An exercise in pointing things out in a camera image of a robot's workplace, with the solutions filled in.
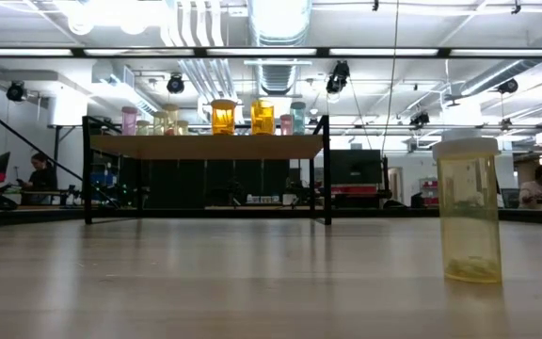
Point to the ribbed ceiling duct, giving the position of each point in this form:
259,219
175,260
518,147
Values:
278,80

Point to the bright ceiling duct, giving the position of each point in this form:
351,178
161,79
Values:
280,23

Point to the pale yellow pill bottle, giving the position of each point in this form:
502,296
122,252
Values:
183,128

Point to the blue bin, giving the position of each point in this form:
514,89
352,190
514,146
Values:
101,180

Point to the yellow bottle with red pills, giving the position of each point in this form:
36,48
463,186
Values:
172,115

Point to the amber bottle with white cap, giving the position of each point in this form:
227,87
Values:
224,120

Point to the thin black diagonal strut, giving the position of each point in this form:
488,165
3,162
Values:
26,138

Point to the overhead light bar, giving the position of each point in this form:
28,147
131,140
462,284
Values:
323,52

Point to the large yellow pill bottle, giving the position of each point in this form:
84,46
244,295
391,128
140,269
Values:
468,226

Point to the black ceiling spotlight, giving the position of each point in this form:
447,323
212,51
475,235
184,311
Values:
338,77
15,91
507,86
419,119
175,85

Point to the wooden shelf with black frame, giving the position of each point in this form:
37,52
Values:
205,147

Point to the blue pill bottle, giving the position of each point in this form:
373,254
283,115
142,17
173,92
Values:
298,120

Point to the shelf with red bins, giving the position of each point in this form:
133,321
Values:
428,183

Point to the orange bottle with capsules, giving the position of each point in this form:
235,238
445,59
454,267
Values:
262,120

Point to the small yellow-green pill bottle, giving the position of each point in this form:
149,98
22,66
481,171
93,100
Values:
142,128

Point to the black monitor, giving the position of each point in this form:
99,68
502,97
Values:
355,167

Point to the person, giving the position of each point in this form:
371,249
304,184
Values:
532,190
43,179

